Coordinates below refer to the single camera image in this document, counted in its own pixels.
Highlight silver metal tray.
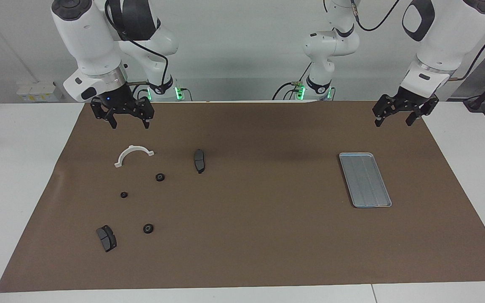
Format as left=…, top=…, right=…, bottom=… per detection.
left=338, top=152, right=392, bottom=208

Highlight long dark brake pad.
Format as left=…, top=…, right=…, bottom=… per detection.
left=194, top=149, right=206, bottom=174

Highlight short grey brake pad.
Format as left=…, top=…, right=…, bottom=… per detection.
left=96, top=225, right=117, bottom=253

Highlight brown table mat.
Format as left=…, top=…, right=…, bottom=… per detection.
left=0, top=100, right=485, bottom=293

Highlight white curved plastic bracket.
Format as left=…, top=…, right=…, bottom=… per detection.
left=114, top=145, right=155, bottom=168

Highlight black right base cables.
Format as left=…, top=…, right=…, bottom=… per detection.
left=135, top=82, right=193, bottom=101

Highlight black base cables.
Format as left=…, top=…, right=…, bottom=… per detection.
left=135, top=82, right=193, bottom=101
left=272, top=63, right=312, bottom=101

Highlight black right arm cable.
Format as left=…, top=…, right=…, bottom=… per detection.
left=105, top=0, right=171, bottom=95

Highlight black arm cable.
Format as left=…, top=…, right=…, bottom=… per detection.
left=350, top=0, right=485, bottom=82
left=105, top=0, right=171, bottom=95

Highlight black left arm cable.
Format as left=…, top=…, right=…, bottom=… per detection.
left=350, top=0, right=485, bottom=82

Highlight black left base cables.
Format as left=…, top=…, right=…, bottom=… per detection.
left=272, top=63, right=312, bottom=101

